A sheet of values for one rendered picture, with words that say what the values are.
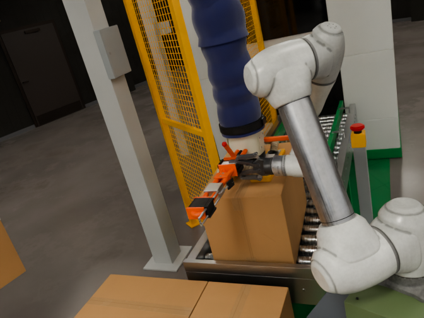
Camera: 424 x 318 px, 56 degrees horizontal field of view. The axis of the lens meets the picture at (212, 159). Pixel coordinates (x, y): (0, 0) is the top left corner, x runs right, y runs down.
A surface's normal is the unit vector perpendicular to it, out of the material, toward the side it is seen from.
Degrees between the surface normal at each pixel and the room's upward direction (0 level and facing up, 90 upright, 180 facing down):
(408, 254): 81
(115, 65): 90
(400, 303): 1
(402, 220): 51
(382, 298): 1
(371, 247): 62
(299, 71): 74
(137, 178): 90
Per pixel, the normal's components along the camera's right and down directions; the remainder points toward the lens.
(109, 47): 0.91, -0.06
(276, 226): -0.29, 0.43
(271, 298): -0.23, -0.90
